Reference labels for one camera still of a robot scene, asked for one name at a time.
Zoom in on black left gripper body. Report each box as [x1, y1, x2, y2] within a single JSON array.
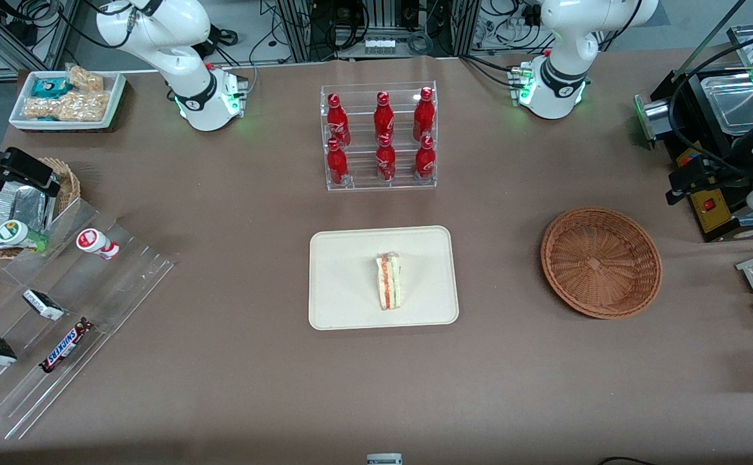
[[705, 158, 750, 196]]

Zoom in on triangular sandwich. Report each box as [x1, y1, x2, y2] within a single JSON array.
[[376, 253, 402, 311]]

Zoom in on small brown wicker basket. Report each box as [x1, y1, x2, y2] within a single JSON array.
[[0, 157, 82, 260]]

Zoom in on white rectangular snack tray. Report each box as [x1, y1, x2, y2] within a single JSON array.
[[8, 70, 127, 133]]

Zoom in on large round brown wicker basket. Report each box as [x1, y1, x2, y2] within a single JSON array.
[[540, 206, 663, 320]]

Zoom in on cream rectangular serving tray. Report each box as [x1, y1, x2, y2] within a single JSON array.
[[309, 225, 460, 331]]

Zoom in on silver foil package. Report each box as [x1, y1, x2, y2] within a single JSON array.
[[0, 182, 56, 249]]

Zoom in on black food warmer appliance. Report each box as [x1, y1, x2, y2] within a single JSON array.
[[634, 23, 753, 243]]

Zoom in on green lid yogurt bottle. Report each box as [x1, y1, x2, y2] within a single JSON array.
[[0, 220, 49, 253]]

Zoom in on large rice cracker pack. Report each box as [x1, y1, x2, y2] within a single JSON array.
[[23, 90, 111, 122]]

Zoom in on clear warmer pan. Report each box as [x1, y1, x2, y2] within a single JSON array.
[[701, 71, 753, 135]]

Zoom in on teal snack packet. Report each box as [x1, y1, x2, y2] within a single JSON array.
[[31, 77, 70, 99]]

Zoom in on red lid yogurt bottle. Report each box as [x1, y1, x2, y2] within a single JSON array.
[[76, 228, 120, 260]]

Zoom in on small rice cracker pack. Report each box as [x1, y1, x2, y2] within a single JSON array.
[[67, 65, 105, 92]]

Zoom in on clear acrylic stepped display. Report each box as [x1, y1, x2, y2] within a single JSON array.
[[0, 197, 177, 441]]

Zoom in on snickers chocolate bar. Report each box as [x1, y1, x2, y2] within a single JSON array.
[[39, 317, 95, 374]]

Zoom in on red cola bottle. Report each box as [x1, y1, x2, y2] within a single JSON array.
[[374, 91, 395, 144], [326, 138, 350, 187], [413, 87, 436, 143], [326, 93, 351, 148], [376, 134, 397, 183], [415, 135, 436, 181]]

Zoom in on clear acrylic bottle rack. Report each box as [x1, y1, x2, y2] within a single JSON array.
[[320, 81, 438, 192]]

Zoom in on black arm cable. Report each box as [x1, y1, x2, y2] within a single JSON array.
[[667, 29, 753, 176]]

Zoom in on aluminium frame rack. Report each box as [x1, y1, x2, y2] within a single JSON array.
[[0, 0, 81, 73]]

